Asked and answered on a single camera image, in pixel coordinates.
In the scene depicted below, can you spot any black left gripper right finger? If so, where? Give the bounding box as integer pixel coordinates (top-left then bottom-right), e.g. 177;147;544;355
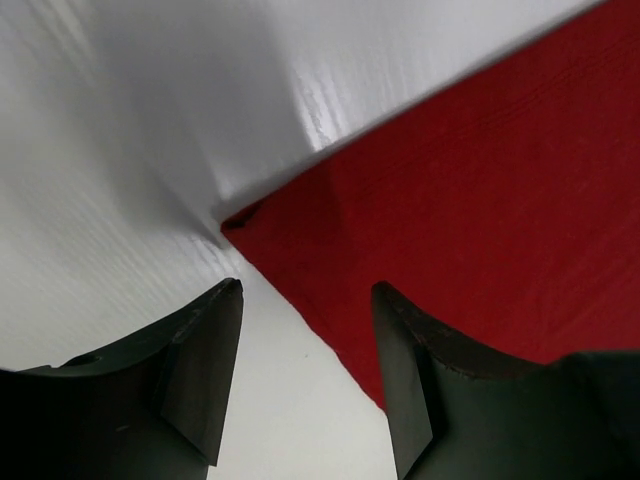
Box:
371;282;639;479

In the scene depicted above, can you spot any red t shirt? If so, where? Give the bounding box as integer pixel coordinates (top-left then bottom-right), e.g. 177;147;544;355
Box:
222;0;639;404

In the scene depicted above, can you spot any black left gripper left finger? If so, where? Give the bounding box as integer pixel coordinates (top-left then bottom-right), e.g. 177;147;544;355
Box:
1;278;244;479

